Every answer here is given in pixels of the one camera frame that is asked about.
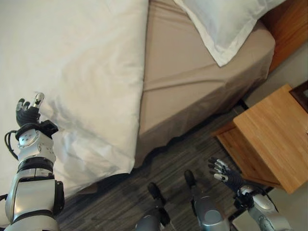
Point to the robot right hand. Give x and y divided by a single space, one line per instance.
228 176

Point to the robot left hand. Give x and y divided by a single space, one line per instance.
26 115

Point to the white duvet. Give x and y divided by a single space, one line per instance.
67 79

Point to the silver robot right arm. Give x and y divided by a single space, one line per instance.
261 209

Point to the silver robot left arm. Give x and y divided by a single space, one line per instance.
32 178

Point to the bed with beige sheet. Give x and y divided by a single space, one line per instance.
190 84

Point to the silver robot right leg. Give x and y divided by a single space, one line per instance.
204 207

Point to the silver robot leg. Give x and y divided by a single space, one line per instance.
154 211
204 207

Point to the wooden nightstand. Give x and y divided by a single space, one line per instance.
269 139

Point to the silver robot left leg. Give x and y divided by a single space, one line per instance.
154 211

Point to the white pillow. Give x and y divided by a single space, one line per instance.
223 26

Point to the wooden headboard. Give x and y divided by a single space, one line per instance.
286 31

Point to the dark picture frame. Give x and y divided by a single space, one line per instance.
300 94

